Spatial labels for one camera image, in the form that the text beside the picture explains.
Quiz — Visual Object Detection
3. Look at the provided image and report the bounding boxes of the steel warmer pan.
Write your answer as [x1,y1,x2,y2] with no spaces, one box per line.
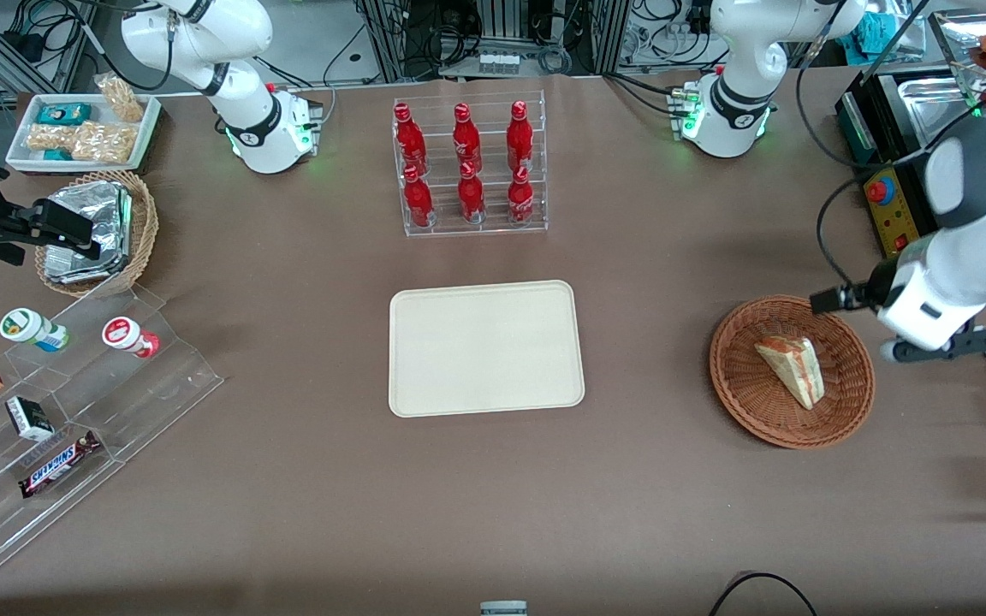
[896,74,983,148]

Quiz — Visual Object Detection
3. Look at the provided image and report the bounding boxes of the cream rectangular tray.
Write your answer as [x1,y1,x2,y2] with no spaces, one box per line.
[388,279,586,419]

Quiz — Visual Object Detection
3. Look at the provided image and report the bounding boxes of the clear acrylic step display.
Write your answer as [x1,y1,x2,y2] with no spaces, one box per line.
[0,281,225,583]

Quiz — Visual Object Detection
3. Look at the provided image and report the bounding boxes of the clear bag of puffed snack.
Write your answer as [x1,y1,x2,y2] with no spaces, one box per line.
[26,123,75,154]
[94,72,146,123]

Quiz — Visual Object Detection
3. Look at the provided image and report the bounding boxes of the triangular sandwich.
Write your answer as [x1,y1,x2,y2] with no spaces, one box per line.
[754,335,826,411]

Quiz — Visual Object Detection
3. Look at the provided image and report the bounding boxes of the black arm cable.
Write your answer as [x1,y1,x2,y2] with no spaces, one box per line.
[796,0,986,317]
[74,0,179,93]

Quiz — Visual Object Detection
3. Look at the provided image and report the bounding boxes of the black power adapter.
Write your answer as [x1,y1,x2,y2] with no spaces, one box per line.
[0,28,47,59]

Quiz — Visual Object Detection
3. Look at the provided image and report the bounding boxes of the clear acrylic bottle rack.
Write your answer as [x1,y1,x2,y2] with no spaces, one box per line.
[391,89,549,239]

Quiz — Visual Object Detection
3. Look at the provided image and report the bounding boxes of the brown wicker basket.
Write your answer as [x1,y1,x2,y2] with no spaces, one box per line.
[709,294,876,451]

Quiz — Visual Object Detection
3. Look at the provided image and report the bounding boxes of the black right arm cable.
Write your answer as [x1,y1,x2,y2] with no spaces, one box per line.
[74,0,179,93]

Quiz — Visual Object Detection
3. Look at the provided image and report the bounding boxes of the green lid yogurt bottle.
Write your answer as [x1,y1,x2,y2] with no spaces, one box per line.
[0,307,70,353]

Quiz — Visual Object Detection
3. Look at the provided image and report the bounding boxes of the red cola bottle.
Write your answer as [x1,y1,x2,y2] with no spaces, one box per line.
[394,102,428,173]
[402,163,437,229]
[507,164,537,226]
[456,160,487,226]
[452,102,483,169]
[506,99,536,169]

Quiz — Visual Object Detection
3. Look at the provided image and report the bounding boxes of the small black white box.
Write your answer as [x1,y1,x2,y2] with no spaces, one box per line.
[4,395,56,443]

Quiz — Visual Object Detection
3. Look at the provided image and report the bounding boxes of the foil wrapped food packs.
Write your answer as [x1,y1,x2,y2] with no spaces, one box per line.
[43,181,134,286]

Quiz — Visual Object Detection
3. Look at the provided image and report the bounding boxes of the glass display case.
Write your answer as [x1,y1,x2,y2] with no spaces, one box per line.
[925,7,986,95]

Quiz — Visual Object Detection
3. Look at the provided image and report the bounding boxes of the light wicker basket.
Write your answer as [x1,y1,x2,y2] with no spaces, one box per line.
[34,169,159,299]

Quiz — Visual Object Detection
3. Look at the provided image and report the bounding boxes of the aluminium equipment rack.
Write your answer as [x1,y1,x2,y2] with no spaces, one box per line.
[354,0,633,83]

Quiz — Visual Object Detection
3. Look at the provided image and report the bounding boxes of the teal snack box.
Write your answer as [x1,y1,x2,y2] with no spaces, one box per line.
[37,102,92,127]

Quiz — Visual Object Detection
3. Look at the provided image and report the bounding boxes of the black left base cables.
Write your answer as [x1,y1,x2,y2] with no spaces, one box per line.
[603,72,686,116]

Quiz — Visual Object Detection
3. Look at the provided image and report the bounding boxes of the red lid yogurt bottle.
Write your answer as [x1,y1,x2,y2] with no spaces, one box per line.
[101,316,161,359]

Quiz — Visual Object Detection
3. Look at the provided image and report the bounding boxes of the white rectangular snack tray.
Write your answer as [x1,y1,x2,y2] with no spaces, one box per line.
[4,92,163,175]

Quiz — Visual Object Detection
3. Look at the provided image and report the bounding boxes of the black looped cable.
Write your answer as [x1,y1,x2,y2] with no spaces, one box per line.
[709,571,818,616]

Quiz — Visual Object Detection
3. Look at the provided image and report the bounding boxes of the snickers chocolate bar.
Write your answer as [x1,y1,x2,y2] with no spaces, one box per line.
[17,429,104,500]

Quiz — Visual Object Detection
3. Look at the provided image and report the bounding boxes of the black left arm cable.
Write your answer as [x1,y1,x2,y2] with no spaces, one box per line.
[796,0,986,317]

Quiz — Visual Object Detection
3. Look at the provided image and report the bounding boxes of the large bag of puffed snack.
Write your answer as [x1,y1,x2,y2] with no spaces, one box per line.
[71,121,140,165]

